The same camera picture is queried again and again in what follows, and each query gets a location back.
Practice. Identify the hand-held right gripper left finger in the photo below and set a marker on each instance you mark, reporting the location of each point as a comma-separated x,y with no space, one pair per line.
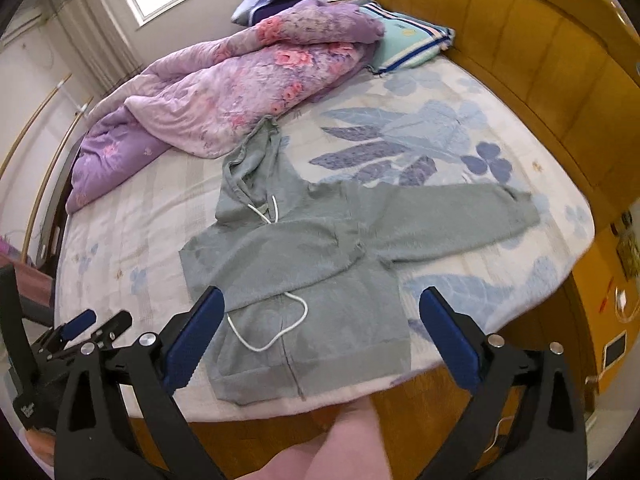
197,340

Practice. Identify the leaf printed bed sheet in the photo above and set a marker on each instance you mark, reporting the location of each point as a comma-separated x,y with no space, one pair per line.
425,110

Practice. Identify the dark wooden footboard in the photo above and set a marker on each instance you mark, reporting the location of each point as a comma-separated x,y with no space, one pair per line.
55,220

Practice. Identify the grey hoodie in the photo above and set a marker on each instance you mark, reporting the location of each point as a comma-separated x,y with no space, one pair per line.
320,260

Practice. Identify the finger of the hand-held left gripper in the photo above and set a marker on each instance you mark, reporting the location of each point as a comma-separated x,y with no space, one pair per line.
80,322
114,323

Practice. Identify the white air conditioner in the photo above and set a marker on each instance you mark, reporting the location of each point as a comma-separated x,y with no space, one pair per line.
20,26

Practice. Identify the sheer beige curtain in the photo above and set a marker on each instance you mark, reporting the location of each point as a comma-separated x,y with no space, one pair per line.
100,45

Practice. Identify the person's left forearm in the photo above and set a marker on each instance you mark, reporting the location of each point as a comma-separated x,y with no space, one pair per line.
42,447

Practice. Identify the reddish brown table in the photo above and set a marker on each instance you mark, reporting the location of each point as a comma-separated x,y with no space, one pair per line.
37,285

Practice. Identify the purple floral quilt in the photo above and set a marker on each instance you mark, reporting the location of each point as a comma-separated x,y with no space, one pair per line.
225,95

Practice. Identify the wooden headboard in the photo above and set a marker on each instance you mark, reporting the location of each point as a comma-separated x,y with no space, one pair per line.
525,50

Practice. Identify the striped teal pillow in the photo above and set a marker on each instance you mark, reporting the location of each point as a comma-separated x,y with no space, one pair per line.
405,45

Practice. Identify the pink item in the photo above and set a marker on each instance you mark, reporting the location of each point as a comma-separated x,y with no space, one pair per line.
7,249

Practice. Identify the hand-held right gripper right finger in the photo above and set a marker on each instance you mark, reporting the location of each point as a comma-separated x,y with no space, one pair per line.
450,340

